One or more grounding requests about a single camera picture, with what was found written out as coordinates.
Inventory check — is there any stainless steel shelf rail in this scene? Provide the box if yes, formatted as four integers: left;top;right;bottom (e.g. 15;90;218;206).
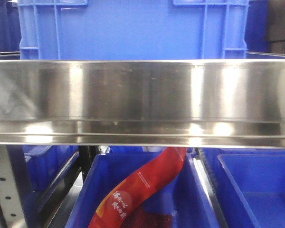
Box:
0;59;285;148

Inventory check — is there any perforated metal shelf post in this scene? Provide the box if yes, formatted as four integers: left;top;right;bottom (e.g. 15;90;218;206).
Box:
0;145;27;228

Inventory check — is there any blue bin lower right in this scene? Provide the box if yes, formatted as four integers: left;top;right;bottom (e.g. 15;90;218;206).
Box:
217;153;285;228

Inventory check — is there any tall blue crate on shelf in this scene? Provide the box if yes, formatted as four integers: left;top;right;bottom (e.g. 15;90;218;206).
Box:
18;0;249;60

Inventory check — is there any red snack bag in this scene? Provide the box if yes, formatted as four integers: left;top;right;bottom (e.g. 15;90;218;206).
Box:
88;147;187;228

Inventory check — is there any blue bin with red bag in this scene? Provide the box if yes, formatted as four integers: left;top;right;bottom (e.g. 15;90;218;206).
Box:
66;152;219;228

